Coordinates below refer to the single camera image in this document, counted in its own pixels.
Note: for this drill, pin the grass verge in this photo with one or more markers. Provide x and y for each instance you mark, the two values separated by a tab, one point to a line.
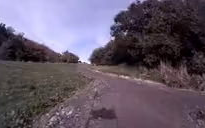
123	70

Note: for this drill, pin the stony gravel strip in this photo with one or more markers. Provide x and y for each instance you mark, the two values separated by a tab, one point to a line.
77	110

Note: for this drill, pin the worn grey asphalt path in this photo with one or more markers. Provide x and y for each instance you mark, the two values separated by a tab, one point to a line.
141	103

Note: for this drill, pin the wood of dark trees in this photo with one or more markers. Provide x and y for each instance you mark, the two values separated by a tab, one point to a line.
163	33

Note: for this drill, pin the row of bushes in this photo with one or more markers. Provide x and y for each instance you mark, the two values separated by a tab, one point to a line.
30	51

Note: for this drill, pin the grass field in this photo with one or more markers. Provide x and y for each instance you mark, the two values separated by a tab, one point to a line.
26	86

